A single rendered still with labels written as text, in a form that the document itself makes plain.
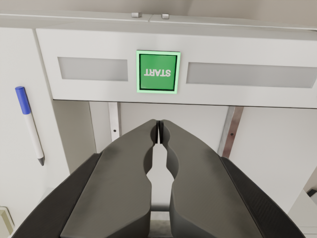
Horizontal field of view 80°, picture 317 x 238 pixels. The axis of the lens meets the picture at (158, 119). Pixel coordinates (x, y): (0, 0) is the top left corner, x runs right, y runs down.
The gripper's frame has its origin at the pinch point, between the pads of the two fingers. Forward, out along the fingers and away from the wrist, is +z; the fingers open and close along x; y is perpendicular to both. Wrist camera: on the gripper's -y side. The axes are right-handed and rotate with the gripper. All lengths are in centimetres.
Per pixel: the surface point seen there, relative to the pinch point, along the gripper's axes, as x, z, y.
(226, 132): 17.0, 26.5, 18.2
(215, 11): 32, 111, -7
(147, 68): -1.3, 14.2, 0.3
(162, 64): 0.6, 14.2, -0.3
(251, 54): 12.0, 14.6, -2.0
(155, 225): 1, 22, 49
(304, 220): 57, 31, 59
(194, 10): 20, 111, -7
